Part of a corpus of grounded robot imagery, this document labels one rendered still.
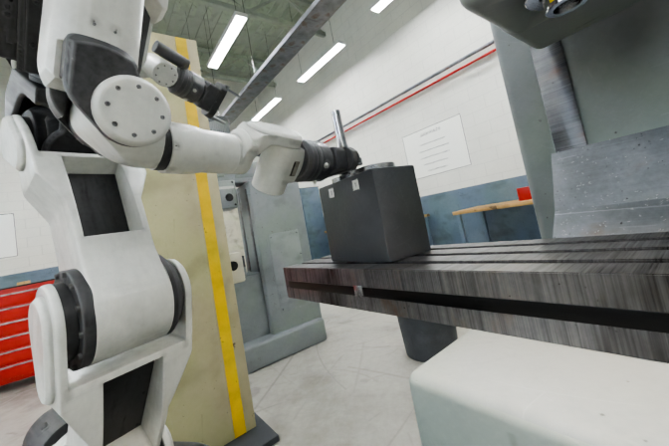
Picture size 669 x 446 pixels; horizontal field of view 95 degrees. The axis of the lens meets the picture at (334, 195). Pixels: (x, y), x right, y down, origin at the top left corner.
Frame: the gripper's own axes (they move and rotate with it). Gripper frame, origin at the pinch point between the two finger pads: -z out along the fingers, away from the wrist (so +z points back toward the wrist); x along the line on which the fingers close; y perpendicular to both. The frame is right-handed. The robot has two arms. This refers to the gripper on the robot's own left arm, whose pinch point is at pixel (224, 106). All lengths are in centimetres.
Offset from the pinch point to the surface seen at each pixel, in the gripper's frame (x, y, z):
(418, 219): 4, -78, -3
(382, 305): -12, -85, 7
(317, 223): -166, 325, -561
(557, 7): 38, -85, 16
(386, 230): -1, -77, 5
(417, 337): -71, -68, -164
